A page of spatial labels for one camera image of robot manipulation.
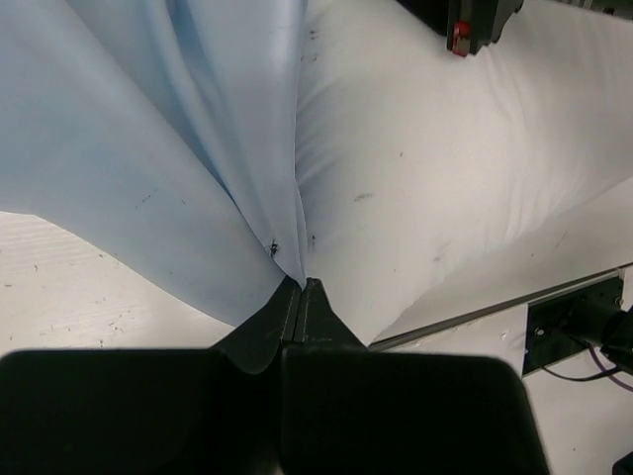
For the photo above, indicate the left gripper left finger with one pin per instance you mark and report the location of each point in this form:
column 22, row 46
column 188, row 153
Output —
column 210, row 410

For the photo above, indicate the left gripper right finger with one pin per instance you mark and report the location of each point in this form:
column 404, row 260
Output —
column 346, row 409

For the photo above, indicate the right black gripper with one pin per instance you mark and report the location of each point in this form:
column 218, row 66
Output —
column 466, row 25

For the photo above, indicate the white pillow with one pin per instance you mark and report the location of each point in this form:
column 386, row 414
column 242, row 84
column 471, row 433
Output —
column 416, row 165

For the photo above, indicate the light blue pillowcase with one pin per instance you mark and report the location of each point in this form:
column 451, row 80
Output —
column 163, row 132

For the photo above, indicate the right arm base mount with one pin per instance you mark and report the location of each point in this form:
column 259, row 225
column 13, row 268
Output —
column 592, row 317

